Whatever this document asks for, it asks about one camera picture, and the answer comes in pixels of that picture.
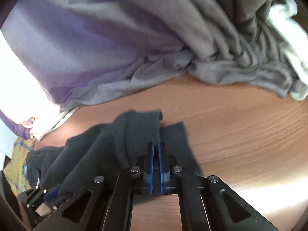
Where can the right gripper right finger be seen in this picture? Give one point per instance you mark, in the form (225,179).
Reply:
(206,203)

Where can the white sheer curtain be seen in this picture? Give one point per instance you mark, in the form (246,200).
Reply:
(24,102)

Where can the white cloth by curtain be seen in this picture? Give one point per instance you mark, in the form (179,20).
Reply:
(294,44)

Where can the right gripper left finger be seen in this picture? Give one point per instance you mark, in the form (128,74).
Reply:
(105,204)

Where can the yellow blue woven scarf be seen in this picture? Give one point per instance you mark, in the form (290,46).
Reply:
(15,171)

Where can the dark navy pants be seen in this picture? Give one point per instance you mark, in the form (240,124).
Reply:
(106,150)

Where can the purple grey curtain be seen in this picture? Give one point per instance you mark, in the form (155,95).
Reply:
(87,52)

